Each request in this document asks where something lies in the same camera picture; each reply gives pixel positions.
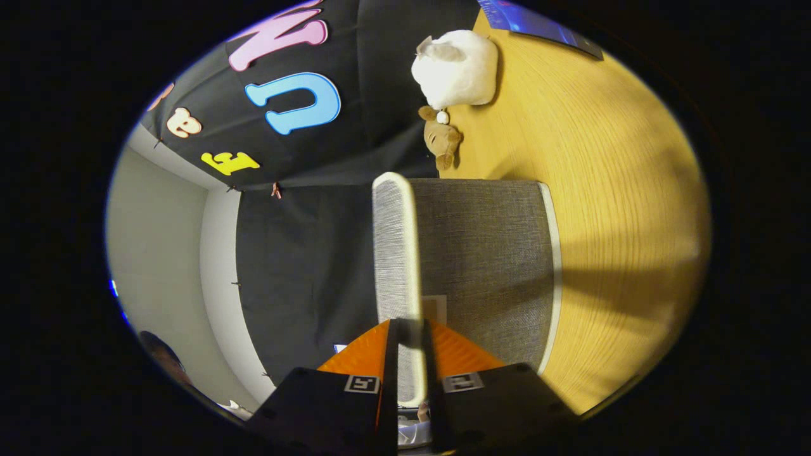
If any brown plush toy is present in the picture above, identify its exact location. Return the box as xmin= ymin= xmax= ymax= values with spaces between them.
xmin=418 ymin=106 xmax=464 ymax=170

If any grey fabric storage box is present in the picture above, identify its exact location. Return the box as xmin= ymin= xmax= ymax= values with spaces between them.
xmin=372 ymin=172 xmax=563 ymax=406

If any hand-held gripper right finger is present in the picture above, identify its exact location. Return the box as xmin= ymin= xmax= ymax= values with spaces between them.
xmin=421 ymin=319 xmax=580 ymax=456

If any person's head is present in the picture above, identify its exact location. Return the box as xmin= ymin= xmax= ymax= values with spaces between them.
xmin=138 ymin=330 xmax=194 ymax=388

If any dark blue book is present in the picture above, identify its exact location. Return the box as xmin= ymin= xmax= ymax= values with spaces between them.
xmin=476 ymin=0 xmax=604 ymax=61

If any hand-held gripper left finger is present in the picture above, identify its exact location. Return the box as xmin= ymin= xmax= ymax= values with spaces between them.
xmin=244 ymin=319 xmax=400 ymax=456

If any white plush toy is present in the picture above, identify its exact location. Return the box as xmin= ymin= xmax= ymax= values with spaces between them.
xmin=411 ymin=30 xmax=500 ymax=110

